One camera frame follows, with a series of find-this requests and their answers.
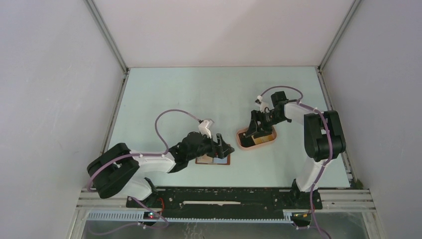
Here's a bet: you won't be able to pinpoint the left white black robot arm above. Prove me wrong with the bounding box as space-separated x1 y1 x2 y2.
86 131 235 208

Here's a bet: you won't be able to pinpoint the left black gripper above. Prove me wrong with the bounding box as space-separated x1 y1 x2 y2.
187 131 234 161

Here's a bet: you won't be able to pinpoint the pink oval tray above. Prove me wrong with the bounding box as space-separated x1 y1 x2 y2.
235 128 275 150

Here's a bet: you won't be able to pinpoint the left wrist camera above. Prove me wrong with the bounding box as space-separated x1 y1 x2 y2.
198 119 214 138

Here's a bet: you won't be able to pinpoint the aluminium frame rail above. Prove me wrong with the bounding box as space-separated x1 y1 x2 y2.
84 0 129 74

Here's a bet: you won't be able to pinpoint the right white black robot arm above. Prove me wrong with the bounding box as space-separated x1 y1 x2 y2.
237 91 346 208

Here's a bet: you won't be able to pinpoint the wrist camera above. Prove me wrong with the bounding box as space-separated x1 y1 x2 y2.
255 95 270 113
198 119 214 138

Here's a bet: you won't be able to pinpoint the brown leather card holder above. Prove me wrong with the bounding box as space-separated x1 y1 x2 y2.
212 155 230 165

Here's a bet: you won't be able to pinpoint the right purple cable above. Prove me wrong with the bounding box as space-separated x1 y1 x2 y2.
258 86 333 239

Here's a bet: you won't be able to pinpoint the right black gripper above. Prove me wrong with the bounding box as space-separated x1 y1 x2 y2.
245 109 288 138

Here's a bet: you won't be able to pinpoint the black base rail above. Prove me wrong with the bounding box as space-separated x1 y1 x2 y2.
142 187 322 220

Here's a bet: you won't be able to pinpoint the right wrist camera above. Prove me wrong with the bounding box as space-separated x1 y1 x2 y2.
255 95 270 113

